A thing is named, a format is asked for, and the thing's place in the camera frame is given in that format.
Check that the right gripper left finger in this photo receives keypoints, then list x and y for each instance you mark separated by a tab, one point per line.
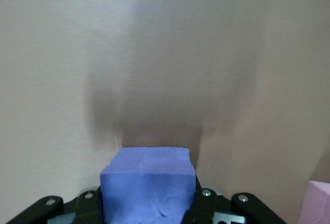
85	208

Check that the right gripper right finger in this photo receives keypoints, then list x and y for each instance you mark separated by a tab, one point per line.
203	203

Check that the purple foam cube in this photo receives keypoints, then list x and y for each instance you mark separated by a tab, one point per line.
147	190

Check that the pink foam cube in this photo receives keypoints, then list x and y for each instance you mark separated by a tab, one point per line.
317	206

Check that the brown paper table cover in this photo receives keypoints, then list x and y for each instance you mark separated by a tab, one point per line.
154	40

